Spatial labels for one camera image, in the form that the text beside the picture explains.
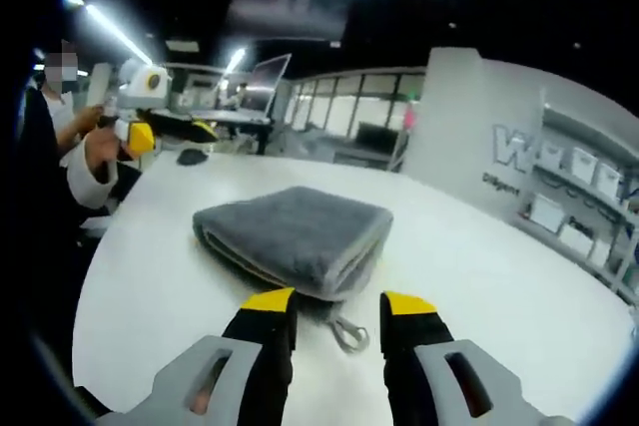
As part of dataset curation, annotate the grey metal shelving unit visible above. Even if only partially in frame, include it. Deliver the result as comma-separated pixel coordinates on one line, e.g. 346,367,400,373
516,101,639,307

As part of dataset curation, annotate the row of white storage boxes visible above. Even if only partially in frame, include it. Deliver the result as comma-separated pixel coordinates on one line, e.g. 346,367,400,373
528,139,630,267

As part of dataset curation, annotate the grey towel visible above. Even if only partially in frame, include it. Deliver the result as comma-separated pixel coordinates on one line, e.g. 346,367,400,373
192,185,394,353

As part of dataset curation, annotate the person's dark clothing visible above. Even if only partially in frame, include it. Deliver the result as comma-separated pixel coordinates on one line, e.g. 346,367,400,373
0,86,101,417

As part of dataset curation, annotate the person's left hand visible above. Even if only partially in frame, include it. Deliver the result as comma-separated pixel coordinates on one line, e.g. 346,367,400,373
83,129,124,183

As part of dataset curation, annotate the overhead dark monitor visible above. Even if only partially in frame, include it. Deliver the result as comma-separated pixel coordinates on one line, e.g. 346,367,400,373
227,0,363,43

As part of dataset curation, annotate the black round case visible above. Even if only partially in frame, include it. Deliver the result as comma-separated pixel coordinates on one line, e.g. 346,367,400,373
177,148,209,167

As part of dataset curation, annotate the desk monitor with text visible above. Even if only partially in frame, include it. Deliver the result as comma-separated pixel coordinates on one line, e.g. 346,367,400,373
239,52,294,116

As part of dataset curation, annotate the ceiling light strip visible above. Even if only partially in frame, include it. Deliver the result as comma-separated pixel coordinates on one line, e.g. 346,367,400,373
63,0,154,66

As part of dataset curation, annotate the small black monitor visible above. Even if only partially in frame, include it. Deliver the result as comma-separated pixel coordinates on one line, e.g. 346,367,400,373
354,122,395,149

